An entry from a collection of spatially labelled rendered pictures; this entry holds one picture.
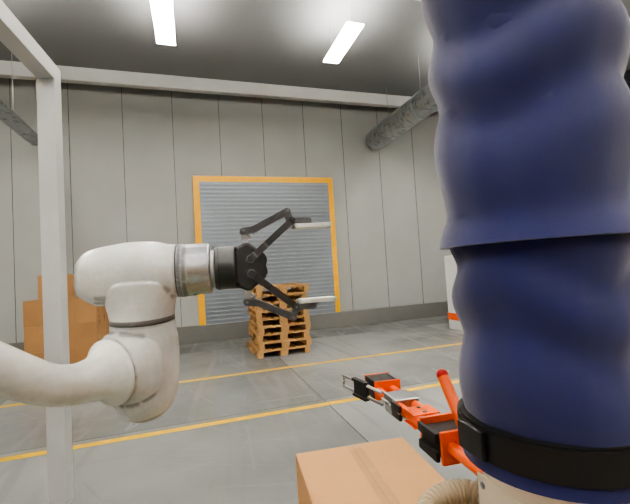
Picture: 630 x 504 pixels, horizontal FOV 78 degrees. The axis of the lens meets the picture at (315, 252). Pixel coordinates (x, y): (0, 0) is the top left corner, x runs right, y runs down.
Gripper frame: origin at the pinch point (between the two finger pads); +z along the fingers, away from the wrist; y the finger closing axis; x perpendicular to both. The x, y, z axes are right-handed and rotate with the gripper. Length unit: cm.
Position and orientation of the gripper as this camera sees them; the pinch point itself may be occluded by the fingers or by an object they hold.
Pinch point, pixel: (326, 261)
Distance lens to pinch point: 71.7
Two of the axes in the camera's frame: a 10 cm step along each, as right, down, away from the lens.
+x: 2.2, -0.5, -9.7
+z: 9.7, -0.5, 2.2
